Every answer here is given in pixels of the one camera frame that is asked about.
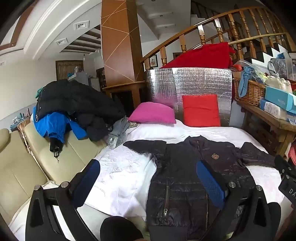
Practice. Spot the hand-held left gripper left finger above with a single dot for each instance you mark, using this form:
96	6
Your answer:
86	178

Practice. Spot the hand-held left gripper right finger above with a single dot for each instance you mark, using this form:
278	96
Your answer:
211	185

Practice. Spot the dark quilted jacket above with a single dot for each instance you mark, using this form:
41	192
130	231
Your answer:
185	185

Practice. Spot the white bed blanket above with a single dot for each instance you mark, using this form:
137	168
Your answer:
120	171

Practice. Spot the grey garment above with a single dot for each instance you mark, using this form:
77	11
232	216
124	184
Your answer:
118	132

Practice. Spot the person's left leg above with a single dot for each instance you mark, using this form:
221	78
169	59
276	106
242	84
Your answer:
120	229

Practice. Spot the blue jacket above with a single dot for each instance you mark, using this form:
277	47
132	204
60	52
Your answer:
50	125

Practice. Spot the white blue sachet packs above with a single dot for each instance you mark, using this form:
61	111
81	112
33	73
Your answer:
291	121

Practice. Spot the cream leather sofa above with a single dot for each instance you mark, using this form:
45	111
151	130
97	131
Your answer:
18	166

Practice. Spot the red pillow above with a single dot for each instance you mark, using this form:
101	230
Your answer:
201	111

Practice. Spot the white tissue pack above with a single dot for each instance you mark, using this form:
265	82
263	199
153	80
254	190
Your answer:
272	110

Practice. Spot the black puffer coat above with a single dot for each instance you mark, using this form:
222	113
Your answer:
76	99

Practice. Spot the wooden table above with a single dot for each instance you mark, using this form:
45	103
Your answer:
251	110

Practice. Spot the teal cardboard box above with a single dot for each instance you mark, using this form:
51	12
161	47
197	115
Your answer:
277	96

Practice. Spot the pink pillow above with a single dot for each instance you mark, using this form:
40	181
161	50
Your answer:
152	113

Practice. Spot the teal cloth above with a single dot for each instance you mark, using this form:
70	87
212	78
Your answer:
38	92

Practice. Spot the wicker basket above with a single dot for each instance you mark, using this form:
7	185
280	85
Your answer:
252	92

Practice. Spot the grey refrigerator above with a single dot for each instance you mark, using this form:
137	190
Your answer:
82	77

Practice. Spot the cream filled plastic bag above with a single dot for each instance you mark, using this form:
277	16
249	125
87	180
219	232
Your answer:
279	84

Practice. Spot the silver foil insulation panel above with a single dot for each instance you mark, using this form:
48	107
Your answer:
196	81

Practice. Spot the blue cloth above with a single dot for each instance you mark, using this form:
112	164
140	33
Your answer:
244	81

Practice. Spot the wooden door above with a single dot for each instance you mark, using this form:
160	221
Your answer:
64	69

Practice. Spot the grey plastic bag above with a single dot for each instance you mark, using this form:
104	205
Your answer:
277	67

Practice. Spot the red cloth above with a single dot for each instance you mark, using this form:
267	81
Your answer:
203	58

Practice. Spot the wooden pillar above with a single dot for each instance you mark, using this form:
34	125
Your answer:
118	46

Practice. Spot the square recessed ceiling light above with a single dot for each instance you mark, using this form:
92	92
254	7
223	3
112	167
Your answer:
61	41
81	25

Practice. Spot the wooden stair railing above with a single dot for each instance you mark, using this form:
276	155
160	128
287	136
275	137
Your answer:
183	44

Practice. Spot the framed wall picture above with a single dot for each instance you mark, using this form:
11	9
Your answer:
153	61

